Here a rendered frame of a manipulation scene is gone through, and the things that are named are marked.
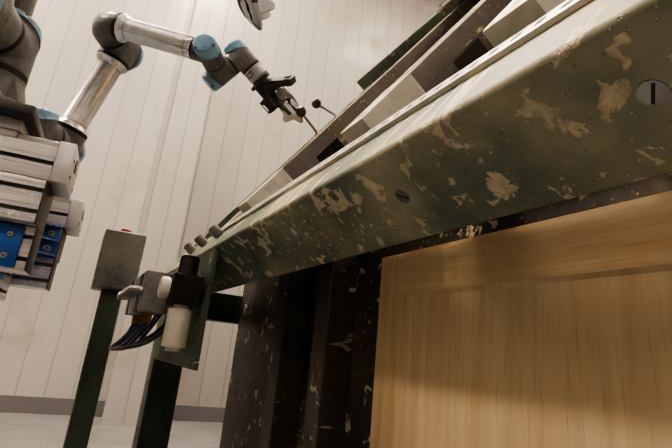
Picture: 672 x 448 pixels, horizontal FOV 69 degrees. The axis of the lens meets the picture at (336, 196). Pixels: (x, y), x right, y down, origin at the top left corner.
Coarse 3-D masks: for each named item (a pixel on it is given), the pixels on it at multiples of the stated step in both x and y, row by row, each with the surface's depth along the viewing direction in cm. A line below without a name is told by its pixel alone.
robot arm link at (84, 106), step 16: (112, 48) 169; (128, 48) 173; (96, 64) 171; (112, 64) 172; (128, 64) 175; (96, 80) 169; (112, 80) 173; (80, 96) 167; (96, 96) 169; (64, 112) 166; (80, 112) 166; (96, 112) 171; (64, 128) 162; (80, 128) 165; (80, 144) 167; (80, 160) 169
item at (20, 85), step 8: (0, 64) 103; (0, 72) 103; (8, 72) 104; (16, 72) 106; (0, 80) 102; (8, 80) 104; (16, 80) 105; (24, 80) 108; (0, 88) 101; (8, 88) 104; (16, 88) 105; (24, 88) 109; (0, 96) 101; (8, 96) 104; (16, 96) 104; (24, 96) 108
